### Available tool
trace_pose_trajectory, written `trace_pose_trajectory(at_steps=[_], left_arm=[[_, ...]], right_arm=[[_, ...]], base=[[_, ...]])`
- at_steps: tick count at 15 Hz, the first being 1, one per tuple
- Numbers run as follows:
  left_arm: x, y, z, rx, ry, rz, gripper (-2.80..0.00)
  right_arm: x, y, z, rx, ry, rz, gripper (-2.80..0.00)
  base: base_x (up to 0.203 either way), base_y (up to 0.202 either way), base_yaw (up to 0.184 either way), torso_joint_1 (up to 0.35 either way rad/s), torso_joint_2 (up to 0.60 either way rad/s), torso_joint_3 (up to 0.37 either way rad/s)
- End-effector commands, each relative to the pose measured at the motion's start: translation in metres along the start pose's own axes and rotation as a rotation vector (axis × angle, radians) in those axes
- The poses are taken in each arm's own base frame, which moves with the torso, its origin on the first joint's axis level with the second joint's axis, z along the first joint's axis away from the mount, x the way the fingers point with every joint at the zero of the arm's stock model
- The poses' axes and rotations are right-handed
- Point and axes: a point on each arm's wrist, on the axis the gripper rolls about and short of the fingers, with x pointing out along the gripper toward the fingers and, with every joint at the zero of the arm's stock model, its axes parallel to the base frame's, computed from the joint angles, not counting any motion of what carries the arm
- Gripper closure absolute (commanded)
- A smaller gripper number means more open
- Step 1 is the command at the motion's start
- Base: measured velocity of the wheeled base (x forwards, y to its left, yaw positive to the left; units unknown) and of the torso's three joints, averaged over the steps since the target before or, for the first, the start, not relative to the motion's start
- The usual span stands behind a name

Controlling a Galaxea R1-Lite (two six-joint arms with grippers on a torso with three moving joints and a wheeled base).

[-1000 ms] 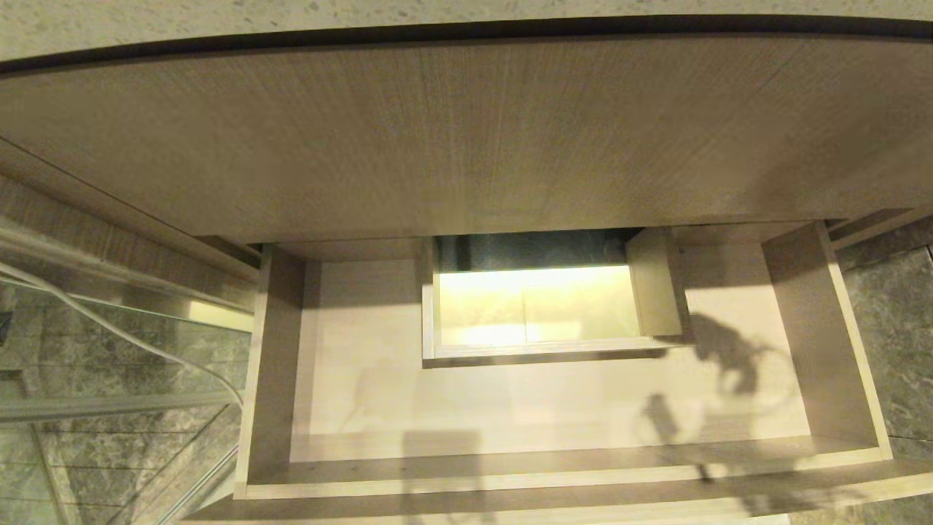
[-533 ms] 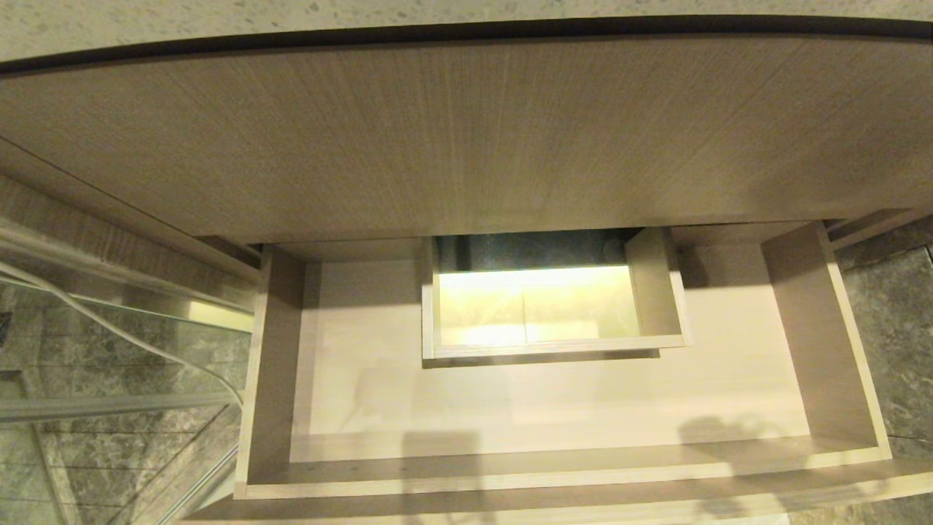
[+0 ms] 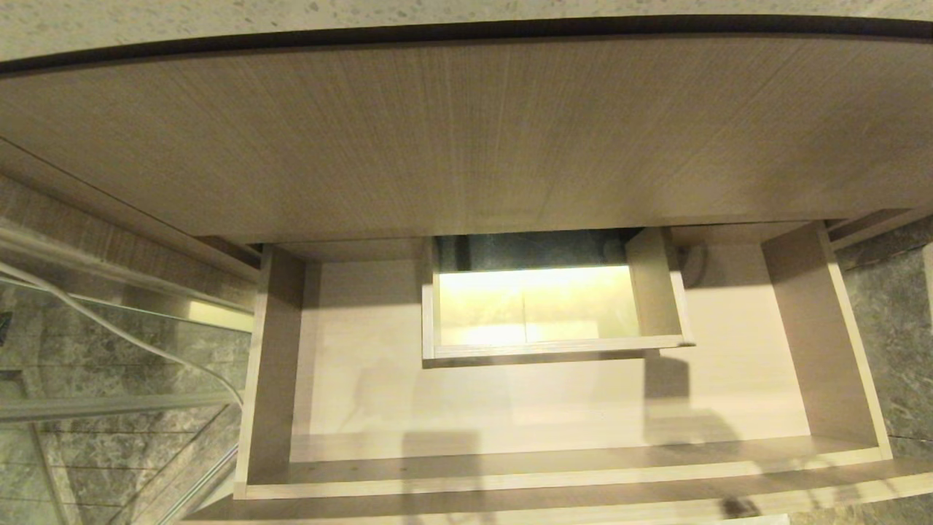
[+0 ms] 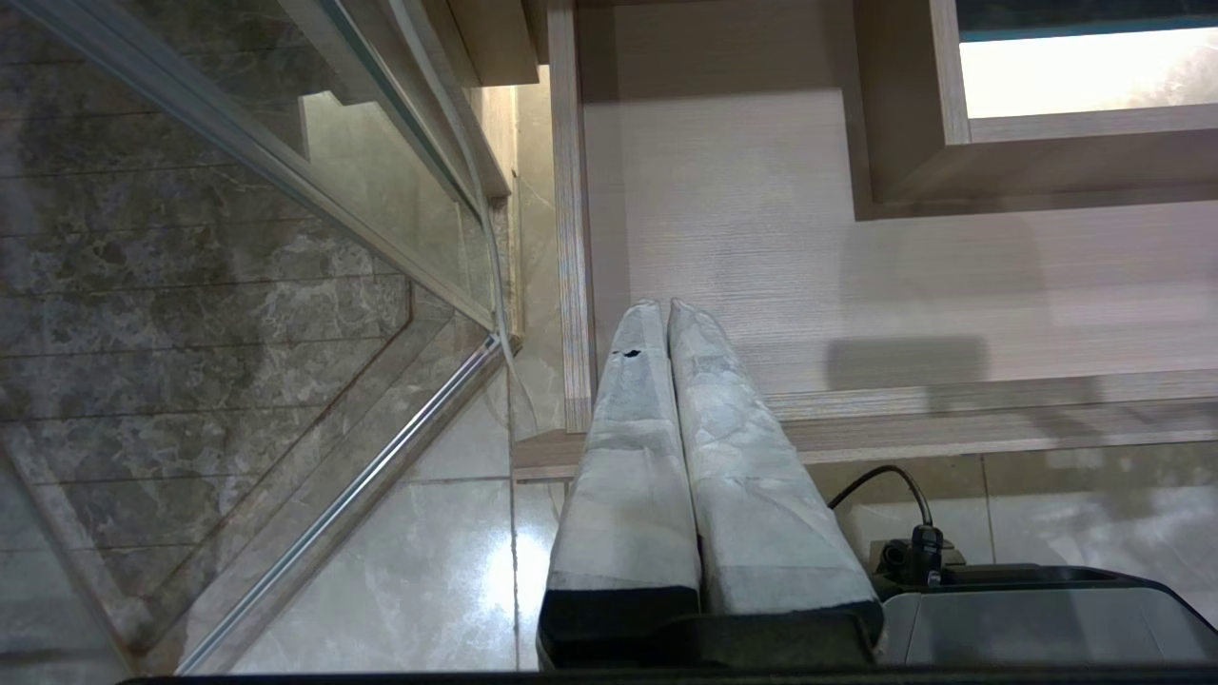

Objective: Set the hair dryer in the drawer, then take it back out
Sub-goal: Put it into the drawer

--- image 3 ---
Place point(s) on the light wooden vanity cabinet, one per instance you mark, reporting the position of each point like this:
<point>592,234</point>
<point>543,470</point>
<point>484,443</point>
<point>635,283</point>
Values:
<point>437,146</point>

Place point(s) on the speckled stone countertop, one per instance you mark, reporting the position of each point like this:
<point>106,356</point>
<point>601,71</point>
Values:
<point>146,22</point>

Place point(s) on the light wooden drawer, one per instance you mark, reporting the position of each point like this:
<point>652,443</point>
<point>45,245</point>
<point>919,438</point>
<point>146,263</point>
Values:
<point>510,401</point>

